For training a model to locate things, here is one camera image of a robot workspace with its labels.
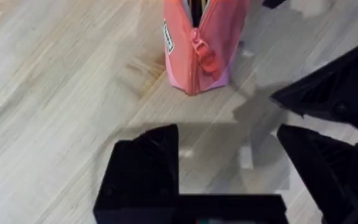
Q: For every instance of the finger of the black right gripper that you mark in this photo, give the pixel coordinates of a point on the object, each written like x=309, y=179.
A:
x=343, y=87

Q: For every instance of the pink soft zip bag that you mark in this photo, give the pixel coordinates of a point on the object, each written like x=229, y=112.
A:
x=216, y=40

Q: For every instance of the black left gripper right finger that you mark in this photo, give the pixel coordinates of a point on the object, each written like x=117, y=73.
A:
x=331, y=174

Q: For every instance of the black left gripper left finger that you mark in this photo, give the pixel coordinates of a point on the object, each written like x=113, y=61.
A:
x=141, y=174

